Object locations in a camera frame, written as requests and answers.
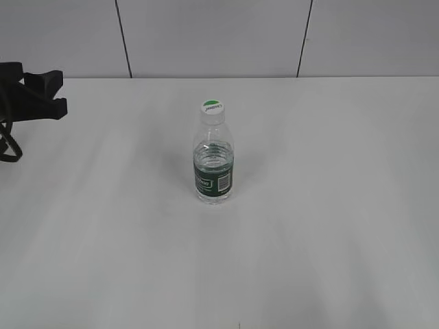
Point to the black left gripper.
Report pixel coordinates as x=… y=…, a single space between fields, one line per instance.
x=38 y=101

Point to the white green bottle cap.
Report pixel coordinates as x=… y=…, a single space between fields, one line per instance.
x=212 y=112

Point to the clear green-label water bottle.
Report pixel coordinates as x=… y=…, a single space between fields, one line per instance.
x=213 y=161

